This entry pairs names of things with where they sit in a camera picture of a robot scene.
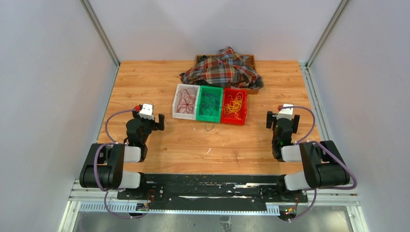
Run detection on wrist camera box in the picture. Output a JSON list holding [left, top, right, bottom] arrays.
[[138, 103, 155, 120], [276, 104, 293, 120]]

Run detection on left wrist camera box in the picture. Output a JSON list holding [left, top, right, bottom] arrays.
[[138, 103, 155, 120]]

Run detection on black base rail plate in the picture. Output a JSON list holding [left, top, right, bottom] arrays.
[[117, 174, 308, 215]]

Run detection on red wire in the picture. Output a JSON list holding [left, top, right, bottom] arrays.
[[175, 86, 198, 115]]

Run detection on plaid flannel shirt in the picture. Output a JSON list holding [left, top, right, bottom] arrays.
[[179, 46, 264, 89]]

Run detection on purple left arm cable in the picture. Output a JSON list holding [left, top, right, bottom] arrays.
[[93, 105, 143, 220]]

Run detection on white plastic bin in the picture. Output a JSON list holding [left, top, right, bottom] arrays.
[[172, 84, 200, 121]]

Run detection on blue wire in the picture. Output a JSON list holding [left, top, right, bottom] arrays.
[[200, 93, 222, 116]]

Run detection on wooden tray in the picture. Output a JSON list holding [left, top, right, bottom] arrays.
[[194, 54, 259, 95]]

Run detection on yellow wire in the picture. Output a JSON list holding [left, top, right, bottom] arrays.
[[223, 91, 247, 122]]

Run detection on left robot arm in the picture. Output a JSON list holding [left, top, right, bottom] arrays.
[[79, 114, 165, 200]]

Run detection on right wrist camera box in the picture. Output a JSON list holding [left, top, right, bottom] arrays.
[[276, 104, 293, 120]]

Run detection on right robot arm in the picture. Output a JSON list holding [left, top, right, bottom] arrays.
[[266, 111, 351, 202]]

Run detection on green plastic bin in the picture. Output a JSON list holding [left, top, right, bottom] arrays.
[[196, 86, 224, 123]]

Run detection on red plastic bin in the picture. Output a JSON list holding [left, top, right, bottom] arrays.
[[220, 88, 248, 125]]

